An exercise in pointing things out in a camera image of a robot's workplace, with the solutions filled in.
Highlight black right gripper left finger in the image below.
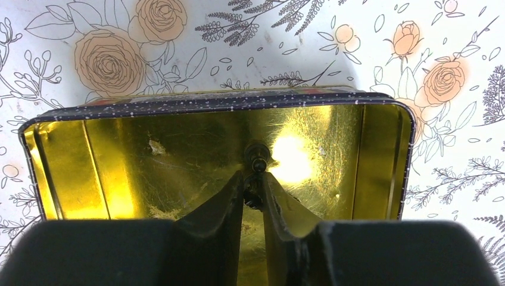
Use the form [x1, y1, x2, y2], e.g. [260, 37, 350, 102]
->
[1, 172, 244, 285]

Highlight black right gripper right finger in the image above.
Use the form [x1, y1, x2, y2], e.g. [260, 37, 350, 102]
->
[261, 172, 498, 285]

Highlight black pawn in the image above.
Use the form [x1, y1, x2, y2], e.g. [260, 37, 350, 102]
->
[244, 141, 271, 211]

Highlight gold tin right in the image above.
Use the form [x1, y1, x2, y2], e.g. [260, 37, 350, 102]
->
[18, 86, 418, 285]

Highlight floral tablecloth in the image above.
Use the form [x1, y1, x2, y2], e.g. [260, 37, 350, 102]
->
[1, 1, 504, 285]

